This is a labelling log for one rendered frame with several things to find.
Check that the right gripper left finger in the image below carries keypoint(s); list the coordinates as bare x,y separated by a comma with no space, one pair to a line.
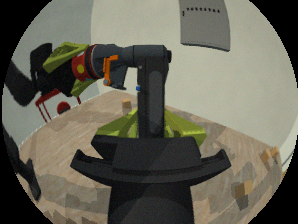
121,126

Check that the small tan block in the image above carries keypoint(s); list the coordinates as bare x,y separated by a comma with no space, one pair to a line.
127,103
274,151
243,189
266,156

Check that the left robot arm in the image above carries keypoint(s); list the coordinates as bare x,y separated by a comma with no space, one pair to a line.
23,90

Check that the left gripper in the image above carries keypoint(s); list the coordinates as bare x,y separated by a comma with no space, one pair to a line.
57,78

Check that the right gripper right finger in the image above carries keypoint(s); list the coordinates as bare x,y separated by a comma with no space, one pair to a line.
182,128

